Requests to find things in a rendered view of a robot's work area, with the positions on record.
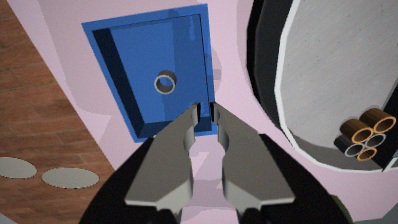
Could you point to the steel bushing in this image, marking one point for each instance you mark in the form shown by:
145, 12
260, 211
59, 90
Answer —
343, 144
374, 141
165, 89

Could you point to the bronze bushing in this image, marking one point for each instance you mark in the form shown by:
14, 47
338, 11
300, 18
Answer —
367, 154
355, 128
373, 118

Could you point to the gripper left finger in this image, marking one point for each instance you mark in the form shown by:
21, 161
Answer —
158, 175

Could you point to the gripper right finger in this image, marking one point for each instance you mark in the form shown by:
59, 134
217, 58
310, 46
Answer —
257, 172

